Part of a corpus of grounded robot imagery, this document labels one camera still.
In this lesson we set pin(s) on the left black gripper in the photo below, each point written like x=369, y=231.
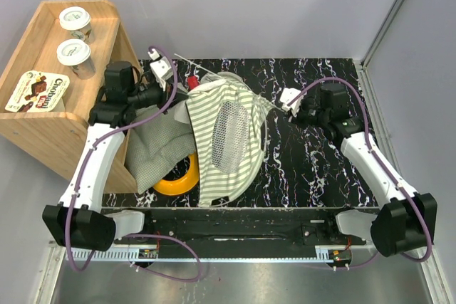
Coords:
x=164, y=96

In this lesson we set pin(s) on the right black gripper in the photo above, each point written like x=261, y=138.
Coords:
x=304, y=102

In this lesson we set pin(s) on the striped green pet tent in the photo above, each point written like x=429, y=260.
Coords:
x=228, y=122

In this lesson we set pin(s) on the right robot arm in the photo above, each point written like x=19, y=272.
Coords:
x=405, y=223

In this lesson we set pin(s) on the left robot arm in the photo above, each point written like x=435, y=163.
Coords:
x=76, y=221

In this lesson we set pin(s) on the yellow pet bowl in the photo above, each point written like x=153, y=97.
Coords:
x=182, y=185

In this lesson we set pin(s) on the red toothpaste box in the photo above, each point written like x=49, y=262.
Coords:
x=193, y=82

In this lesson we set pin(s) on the green checked cushion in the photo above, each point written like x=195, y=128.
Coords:
x=155, y=147

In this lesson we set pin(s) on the white lidded cup front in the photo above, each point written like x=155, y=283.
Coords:
x=76, y=54

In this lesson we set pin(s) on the white lidded cup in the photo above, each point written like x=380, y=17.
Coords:
x=77, y=21
x=76, y=54

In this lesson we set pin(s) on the wooden shelf unit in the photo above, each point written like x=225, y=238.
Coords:
x=57, y=139

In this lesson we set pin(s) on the white lidded cup rear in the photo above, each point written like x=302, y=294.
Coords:
x=77, y=21

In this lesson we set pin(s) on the Chobani yogurt flip pack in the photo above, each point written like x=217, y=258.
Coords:
x=38, y=92

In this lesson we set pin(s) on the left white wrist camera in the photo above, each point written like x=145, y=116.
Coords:
x=160, y=67

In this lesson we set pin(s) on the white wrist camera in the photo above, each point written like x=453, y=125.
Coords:
x=290, y=100
x=160, y=67

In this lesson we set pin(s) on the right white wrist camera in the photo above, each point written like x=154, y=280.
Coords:
x=290, y=100

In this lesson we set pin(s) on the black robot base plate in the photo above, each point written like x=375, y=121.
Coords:
x=242, y=234

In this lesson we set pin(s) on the aluminium rail frame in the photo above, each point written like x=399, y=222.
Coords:
x=130, y=249

